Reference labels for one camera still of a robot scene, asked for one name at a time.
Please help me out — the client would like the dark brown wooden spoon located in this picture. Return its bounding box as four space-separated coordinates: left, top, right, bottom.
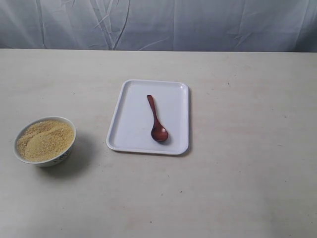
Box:
147 95 168 142

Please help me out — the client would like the white rectangular plastic tray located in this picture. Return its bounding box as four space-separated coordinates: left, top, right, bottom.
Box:
106 80 190 155

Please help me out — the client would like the white ceramic bowl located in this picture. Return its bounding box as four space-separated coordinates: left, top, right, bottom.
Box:
13 116 77 167

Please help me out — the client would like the grey fabric backdrop curtain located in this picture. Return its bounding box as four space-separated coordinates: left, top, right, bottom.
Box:
0 0 317 52

